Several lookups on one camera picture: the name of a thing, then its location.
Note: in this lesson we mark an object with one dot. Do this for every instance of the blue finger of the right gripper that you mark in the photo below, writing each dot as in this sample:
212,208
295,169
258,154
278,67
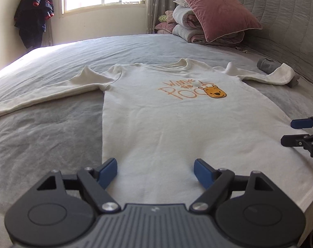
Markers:
302,123
299,140

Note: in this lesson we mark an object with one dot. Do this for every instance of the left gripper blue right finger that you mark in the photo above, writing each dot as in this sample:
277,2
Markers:
216,184

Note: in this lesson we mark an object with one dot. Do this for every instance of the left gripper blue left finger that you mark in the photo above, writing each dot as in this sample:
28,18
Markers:
93,184

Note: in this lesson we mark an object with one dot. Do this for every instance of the white Winnie the Pooh shirt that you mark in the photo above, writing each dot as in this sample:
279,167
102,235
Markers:
157,119

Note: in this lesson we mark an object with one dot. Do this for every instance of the grey bed sheet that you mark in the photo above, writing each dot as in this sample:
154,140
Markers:
66,134

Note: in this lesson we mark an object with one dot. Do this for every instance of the small grey folded cloth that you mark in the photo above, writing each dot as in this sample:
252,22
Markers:
268,66

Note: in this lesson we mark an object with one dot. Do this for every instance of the grey quilted headboard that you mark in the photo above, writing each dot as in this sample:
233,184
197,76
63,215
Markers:
287,32

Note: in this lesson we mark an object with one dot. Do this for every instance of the pink velvet pillow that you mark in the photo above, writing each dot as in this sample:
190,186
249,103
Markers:
223,17

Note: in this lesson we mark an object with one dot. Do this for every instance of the folded grey pink quilt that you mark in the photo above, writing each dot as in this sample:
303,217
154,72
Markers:
189,28

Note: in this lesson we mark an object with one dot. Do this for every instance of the pink folded blanket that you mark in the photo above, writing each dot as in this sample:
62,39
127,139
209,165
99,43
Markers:
166,28

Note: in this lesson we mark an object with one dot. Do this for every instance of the green patterned small item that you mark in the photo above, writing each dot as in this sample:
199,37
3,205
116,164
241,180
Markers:
162,18

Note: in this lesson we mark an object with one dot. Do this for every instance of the dark hanging jacket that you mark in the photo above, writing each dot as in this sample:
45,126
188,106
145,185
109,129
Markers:
30,20

